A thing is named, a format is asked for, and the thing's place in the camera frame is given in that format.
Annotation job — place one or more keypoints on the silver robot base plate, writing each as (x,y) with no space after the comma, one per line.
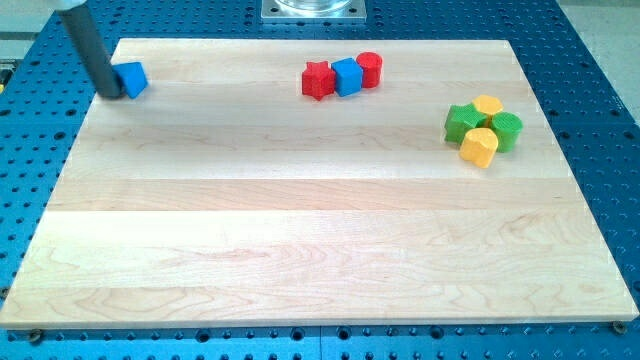
(286,11)

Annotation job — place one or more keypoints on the red cylinder block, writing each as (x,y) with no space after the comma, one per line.
(371,64)

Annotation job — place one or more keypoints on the blue triangle block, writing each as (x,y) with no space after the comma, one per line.
(133,78)

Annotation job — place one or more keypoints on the green cylinder block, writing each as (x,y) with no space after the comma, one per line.
(507,127)

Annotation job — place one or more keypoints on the green star block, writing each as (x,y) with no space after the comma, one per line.
(460,119)

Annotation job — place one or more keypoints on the blue cube block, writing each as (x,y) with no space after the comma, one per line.
(348,76)

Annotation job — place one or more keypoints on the blue perforated metal table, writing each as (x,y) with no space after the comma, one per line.
(581,57)

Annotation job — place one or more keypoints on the light wooden board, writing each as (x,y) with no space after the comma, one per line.
(222,196)

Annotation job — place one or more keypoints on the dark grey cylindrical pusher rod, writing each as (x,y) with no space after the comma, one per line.
(83,32)

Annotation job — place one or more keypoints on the red star block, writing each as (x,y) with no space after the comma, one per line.
(318,80)

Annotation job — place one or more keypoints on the yellow hexagon block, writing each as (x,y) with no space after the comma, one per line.
(489,106)

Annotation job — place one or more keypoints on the yellow heart block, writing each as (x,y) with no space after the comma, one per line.
(479,146)

